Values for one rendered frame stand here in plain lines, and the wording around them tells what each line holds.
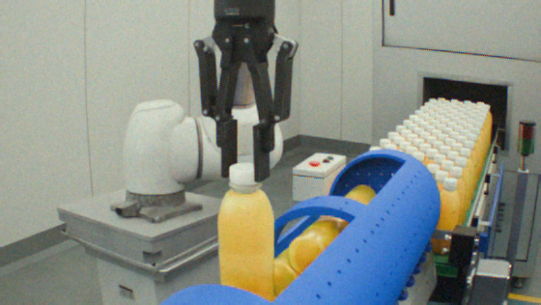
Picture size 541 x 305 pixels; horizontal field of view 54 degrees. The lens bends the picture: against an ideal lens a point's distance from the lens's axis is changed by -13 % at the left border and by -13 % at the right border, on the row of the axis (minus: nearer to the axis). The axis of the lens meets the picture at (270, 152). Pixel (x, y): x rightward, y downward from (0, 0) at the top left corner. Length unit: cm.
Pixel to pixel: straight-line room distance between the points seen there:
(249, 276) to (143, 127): 72
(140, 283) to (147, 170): 28
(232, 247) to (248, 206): 6
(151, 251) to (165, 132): 29
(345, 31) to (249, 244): 551
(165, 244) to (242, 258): 62
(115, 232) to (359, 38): 497
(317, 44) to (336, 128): 91
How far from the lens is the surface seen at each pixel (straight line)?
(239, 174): 74
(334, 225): 106
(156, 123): 141
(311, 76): 642
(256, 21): 71
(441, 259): 169
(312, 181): 176
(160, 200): 145
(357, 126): 626
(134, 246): 137
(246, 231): 74
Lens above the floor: 158
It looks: 14 degrees down
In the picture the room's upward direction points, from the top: straight up
